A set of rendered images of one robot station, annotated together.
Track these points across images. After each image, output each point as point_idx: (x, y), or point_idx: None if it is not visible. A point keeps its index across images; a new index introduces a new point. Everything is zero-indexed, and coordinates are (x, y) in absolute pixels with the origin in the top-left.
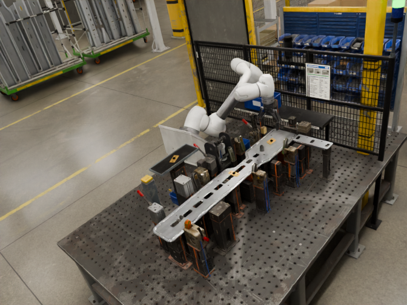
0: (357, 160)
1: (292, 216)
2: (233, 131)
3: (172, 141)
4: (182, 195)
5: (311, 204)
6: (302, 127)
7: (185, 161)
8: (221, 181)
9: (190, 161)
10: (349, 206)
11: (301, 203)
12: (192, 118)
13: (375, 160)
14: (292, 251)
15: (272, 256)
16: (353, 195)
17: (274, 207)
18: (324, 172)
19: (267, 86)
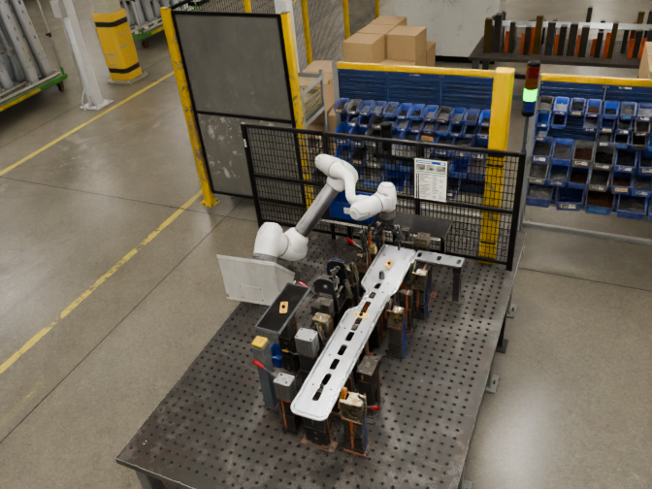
0: (482, 272)
1: (435, 357)
2: (309, 247)
3: (241, 276)
4: (307, 355)
5: (452, 338)
6: (421, 242)
7: (259, 303)
8: (349, 328)
9: (268, 302)
10: (495, 333)
11: (440, 338)
12: (267, 242)
13: (503, 271)
14: (453, 401)
15: (432, 411)
16: (494, 318)
17: (408, 348)
18: (454, 294)
19: (390, 198)
